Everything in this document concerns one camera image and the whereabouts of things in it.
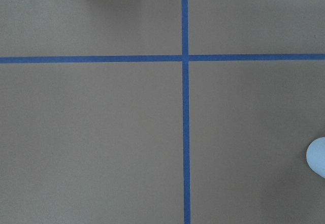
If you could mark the light blue plastic cup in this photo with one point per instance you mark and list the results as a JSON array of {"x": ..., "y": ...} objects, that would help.
[{"x": 315, "y": 156}]

